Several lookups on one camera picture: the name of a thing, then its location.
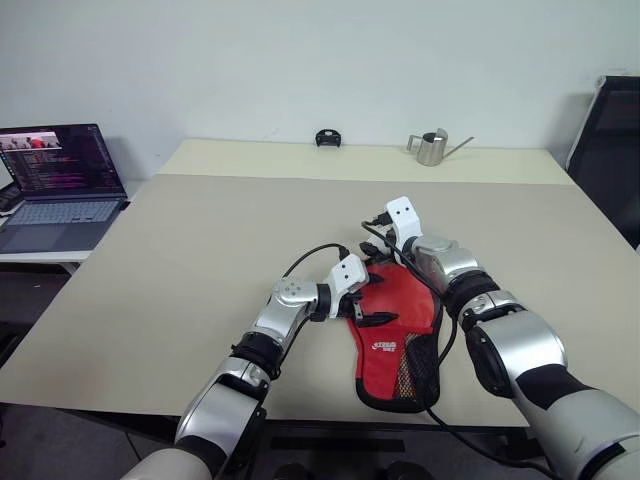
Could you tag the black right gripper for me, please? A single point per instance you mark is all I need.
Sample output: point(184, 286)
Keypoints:
point(391, 245)

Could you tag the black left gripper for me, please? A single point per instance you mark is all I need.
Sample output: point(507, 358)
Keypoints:
point(350, 306)

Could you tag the red and black paddle case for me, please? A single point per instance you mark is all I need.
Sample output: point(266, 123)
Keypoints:
point(400, 305)

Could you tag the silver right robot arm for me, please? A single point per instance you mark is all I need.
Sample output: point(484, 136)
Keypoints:
point(515, 350)

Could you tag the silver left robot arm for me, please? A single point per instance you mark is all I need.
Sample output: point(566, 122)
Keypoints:
point(285, 320)

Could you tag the metal watering can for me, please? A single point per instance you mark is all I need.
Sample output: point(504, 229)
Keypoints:
point(432, 147)

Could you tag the small black gadget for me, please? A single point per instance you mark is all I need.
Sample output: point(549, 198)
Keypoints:
point(328, 138)

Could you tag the black office chair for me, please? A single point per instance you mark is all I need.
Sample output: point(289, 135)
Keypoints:
point(607, 150)

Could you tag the open grey laptop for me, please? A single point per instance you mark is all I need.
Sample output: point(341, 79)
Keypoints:
point(65, 200)

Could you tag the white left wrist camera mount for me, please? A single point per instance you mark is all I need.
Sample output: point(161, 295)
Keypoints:
point(347, 275)

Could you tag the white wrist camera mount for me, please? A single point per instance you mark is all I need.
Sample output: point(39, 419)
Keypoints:
point(347, 275)
point(406, 220)

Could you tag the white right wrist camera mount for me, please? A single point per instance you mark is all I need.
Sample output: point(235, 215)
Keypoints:
point(406, 220)

